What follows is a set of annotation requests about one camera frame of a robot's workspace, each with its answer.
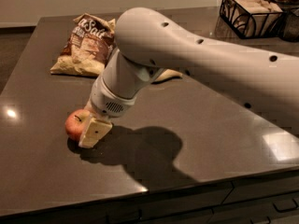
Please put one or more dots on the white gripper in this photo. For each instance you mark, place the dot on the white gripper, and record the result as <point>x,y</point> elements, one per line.
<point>107,103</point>

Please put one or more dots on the red yellow apple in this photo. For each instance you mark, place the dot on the red yellow apple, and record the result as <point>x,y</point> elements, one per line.
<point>75,123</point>

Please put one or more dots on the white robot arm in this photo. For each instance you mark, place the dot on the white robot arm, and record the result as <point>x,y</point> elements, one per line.
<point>148,43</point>

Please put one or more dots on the yellow sponge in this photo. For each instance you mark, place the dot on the yellow sponge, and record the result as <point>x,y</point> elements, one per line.
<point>167,75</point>

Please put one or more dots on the brown white chip bag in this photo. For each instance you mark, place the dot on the brown white chip bag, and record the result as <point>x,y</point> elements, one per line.
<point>88,48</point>

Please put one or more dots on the white napkins in basket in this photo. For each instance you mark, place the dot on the white napkins in basket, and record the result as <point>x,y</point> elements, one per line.
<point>253,6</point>

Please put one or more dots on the black drawer handle left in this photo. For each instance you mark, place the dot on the black drawer handle left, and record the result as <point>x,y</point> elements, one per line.
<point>124,217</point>

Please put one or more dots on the black drawer handle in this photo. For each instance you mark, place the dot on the black drawer handle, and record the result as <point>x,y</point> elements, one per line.
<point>124,217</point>
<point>284,206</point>

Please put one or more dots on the black drawer handle right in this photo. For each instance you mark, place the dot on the black drawer handle right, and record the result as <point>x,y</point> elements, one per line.
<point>284,206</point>

